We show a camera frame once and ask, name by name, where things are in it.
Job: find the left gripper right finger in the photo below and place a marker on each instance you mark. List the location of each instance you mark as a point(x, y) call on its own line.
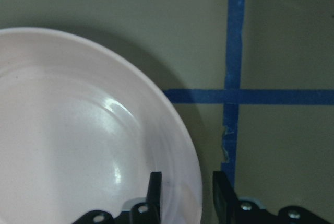
point(229, 208)

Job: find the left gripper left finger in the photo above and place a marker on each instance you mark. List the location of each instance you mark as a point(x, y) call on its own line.
point(149, 210)

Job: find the pink plate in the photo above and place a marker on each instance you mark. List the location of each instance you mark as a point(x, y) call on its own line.
point(82, 129)

